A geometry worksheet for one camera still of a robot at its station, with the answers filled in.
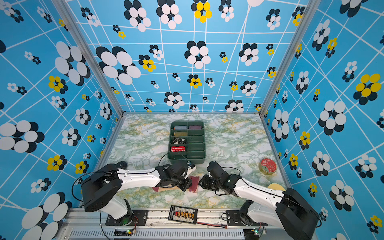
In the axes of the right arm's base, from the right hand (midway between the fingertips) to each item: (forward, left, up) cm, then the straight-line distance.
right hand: (200, 184), depth 82 cm
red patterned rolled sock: (+21, +14, +3) cm, 26 cm away
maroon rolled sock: (+39, +3, +3) cm, 39 cm away
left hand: (0, +4, -1) cm, 4 cm away
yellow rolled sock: (+32, +13, +5) cm, 35 cm away
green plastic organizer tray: (+25, +8, +4) cm, 27 cm away
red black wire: (-19, -10, -3) cm, 21 cm away
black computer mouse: (+11, +47, +2) cm, 48 cm away
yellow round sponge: (-1, -42, -1) cm, 42 cm away
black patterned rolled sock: (+26, +14, +4) cm, 30 cm away
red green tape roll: (+10, -40, +1) cm, 41 cm away
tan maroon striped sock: (-2, +3, -1) cm, 4 cm away
